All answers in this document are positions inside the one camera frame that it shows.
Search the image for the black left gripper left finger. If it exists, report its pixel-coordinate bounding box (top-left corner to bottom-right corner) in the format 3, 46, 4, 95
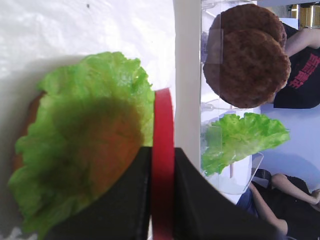
45, 147, 152, 240

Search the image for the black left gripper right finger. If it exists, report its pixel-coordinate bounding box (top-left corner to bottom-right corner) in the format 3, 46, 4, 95
174, 148, 285, 240

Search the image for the red tomato slice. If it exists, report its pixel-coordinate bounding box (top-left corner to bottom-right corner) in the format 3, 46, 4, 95
151, 88, 175, 240

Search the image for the green lettuce leaf in rack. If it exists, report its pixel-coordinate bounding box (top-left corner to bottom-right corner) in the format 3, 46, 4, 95
201, 112, 290, 176

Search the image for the green lettuce leaf on bread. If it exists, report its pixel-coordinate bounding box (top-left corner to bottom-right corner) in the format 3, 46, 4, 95
8, 52, 155, 240

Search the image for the bread slice under lettuce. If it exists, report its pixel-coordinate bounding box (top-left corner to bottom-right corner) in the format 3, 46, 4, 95
12, 91, 46, 171

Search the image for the front brown meat patty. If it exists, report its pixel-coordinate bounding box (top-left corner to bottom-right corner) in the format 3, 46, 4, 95
203, 29, 291, 109

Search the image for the brown meat patty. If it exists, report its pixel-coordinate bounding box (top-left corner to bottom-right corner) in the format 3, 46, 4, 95
210, 4, 287, 48
203, 29, 291, 109

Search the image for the rear brown meat patty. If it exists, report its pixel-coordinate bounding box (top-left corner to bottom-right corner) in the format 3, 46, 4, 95
210, 4, 287, 48

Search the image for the clear acrylic food rack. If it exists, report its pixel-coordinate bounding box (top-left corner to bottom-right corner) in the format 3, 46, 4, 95
199, 0, 265, 204

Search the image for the seated person in dark clothes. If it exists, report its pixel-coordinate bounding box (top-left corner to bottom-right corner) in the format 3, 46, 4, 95
236, 173, 320, 240

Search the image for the person in black red-print shirt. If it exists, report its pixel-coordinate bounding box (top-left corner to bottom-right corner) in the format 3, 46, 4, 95
272, 24, 320, 109

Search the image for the white rectangular tray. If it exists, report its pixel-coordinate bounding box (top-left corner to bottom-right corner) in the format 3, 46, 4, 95
0, 0, 201, 240

